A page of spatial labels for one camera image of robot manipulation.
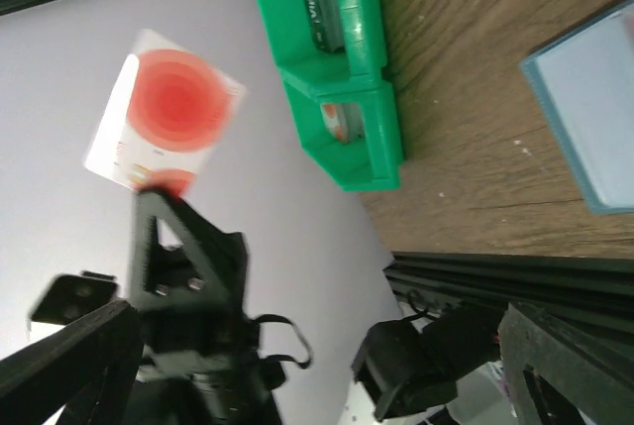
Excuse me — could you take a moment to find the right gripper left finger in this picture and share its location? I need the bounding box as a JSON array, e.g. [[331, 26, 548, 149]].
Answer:
[[1, 300, 144, 424]]

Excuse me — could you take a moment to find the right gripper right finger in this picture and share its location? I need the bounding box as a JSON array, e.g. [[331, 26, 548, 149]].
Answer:
[[498, 303, 633, 424]]

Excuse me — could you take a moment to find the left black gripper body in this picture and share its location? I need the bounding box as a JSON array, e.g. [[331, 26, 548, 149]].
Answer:
[[133, 231, 286, 425]]

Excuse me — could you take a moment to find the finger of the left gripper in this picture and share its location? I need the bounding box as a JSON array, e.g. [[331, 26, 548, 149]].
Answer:
[[129, 188, 233, 309]]

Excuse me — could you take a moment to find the white red circle card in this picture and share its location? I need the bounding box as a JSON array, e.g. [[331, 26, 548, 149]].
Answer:
[[84, 29, 247, 197]]

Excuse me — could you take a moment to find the blue leather card holder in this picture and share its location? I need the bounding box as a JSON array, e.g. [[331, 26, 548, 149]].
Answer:
[[520, 0, 633, 213]]

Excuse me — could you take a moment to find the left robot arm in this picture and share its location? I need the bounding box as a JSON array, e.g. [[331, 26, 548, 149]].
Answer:
[[128, 187, 467, 424]]

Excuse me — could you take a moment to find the red white card stack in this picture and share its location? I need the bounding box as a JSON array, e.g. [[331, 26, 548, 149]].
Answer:
[[320, 103, 365, 144]]

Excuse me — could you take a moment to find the black card stack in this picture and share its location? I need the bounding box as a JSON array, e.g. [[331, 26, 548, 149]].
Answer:
[[303, 0, 345, 53]]

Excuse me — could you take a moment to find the green plastic bin front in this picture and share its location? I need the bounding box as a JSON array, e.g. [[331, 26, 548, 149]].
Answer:
[[279, 64, 403, 191]]

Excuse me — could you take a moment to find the green plastic bin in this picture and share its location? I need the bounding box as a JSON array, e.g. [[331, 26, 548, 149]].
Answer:
[[279, 64, 403, 191], [257, 0, 387, 93]]

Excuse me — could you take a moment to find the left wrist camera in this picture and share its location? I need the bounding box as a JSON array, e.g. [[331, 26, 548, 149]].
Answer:
[[27, 270, 119, 336]]

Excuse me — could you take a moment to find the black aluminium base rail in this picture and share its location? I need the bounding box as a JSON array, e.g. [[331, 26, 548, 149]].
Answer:
[[384, 252, 633, 330]]

